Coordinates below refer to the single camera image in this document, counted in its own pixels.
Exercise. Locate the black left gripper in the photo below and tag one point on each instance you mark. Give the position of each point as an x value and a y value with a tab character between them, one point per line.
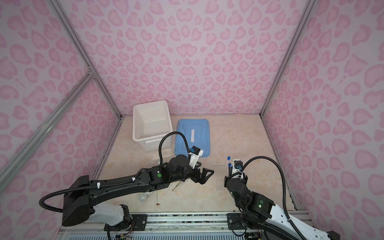
204	178

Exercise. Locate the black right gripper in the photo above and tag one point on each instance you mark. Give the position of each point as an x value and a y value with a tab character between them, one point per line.
226	180

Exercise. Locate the blue capped test tube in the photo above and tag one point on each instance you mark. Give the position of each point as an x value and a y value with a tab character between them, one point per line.
230	168
228	163

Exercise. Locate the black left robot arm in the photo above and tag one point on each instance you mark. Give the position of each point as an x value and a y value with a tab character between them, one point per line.
80	204

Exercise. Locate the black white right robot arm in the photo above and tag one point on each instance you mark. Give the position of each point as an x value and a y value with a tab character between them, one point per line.
259	212

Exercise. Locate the metal tweezers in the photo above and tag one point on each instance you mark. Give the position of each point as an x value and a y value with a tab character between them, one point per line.
178	185

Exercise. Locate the blue plastic bin lid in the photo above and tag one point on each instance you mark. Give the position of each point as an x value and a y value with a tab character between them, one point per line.
197	133

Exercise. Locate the small white ceramic dish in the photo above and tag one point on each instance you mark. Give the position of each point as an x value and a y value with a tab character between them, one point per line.
142	197

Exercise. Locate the white plastic storage bin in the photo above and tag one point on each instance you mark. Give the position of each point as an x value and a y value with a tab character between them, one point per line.
151	122

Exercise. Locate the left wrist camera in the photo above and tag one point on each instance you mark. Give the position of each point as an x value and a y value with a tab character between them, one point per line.
194	155

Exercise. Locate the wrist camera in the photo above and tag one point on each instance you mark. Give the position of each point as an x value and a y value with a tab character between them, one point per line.
194	155
237	166

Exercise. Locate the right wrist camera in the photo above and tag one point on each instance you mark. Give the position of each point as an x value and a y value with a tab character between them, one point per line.
237	166

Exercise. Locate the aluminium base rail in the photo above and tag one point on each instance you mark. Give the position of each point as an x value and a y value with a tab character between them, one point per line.
168	226

